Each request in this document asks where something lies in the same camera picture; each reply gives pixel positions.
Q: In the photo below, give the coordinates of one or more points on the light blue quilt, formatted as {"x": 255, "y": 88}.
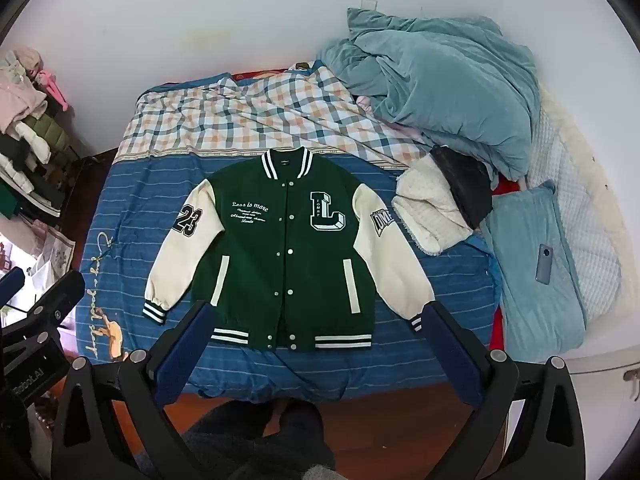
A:
{"x": 440, "y": 80}

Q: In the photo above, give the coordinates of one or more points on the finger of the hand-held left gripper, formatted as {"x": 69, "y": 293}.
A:
{"x": 12, "y": 284}
{"x": 57, "y": 297}

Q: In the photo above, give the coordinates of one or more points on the red bed sheet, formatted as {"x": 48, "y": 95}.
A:
{"x": 497, "y": 330}

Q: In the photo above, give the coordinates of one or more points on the white quilted mattress pad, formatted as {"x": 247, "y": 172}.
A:
{"x": 590, "y": 200}

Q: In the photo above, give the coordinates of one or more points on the clear wall hook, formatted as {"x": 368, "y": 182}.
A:
{"x": 368, "y": 3}

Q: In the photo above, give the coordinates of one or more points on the person's dark trouser legs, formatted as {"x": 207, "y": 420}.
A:
{"x": 260, "y": 445}

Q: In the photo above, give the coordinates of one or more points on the pink floral cloth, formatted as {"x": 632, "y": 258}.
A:
{"x": 52, "y": 255}

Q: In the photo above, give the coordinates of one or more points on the light blue pillow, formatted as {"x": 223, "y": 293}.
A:
{"x": 525, "y": 310}

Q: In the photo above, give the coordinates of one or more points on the green varsity jacket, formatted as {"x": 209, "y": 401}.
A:
{"x": 260, "y": 270}

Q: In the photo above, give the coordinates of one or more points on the pile of hanging clothes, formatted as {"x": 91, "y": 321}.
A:
{"x": 25, "y": 130}

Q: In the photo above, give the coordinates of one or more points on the white bed frame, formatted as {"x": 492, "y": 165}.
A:
{"x": 610, "y": 355}

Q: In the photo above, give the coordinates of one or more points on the grey smartphone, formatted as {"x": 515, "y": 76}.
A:
{"x": 543, "y": 265}

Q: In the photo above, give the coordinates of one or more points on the dark cloth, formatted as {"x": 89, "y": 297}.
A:
{"x": 465, "y": 185}

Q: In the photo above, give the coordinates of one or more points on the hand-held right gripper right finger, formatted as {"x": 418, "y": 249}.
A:
{"x": 452, "y": 355}

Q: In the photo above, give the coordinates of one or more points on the plaid blanket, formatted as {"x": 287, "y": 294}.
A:
{"x": 225, "y": 120}

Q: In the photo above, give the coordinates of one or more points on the white knitted garment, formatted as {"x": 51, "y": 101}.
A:
{"x": 425, "y": 205}

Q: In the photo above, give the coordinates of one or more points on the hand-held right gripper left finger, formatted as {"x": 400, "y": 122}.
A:
{"x": 186, "y": 347}

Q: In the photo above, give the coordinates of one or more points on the blue striped bed sheet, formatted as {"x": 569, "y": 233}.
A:
{"x": 125, "y": 200}

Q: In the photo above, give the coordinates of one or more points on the pink clothes hanger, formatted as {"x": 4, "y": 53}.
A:
{"x": 54, "y": 87}

